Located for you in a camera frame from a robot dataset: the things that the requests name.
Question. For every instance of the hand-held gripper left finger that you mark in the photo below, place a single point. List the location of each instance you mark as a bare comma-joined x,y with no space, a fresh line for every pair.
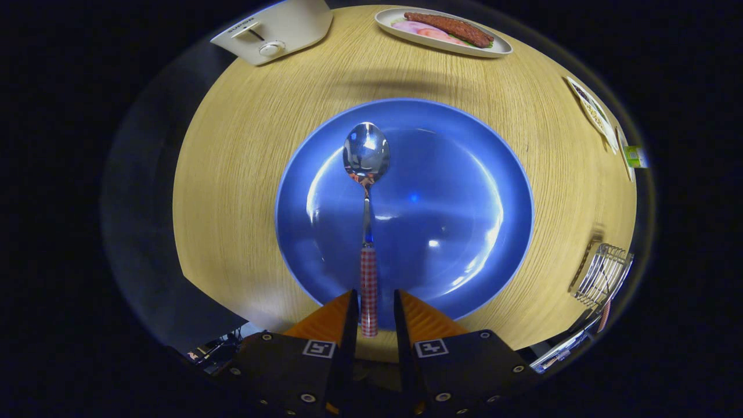
351,337

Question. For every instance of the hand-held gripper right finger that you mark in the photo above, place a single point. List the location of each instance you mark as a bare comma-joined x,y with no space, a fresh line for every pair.
400,337

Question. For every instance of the blue round plate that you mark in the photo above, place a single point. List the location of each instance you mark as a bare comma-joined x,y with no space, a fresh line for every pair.
453,203

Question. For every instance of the small white dish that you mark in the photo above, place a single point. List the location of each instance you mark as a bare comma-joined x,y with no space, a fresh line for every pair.
624,154

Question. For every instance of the white divided dish with beans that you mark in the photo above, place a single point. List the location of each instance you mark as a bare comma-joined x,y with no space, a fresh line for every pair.
595,113

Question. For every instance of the silver bottle with green label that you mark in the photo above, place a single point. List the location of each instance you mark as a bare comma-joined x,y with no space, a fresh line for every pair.
637,157

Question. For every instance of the white toaster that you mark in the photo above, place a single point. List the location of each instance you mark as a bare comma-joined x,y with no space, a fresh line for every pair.
284,29

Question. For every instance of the oval plate with meat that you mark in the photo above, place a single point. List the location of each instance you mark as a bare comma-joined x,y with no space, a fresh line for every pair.
453,26

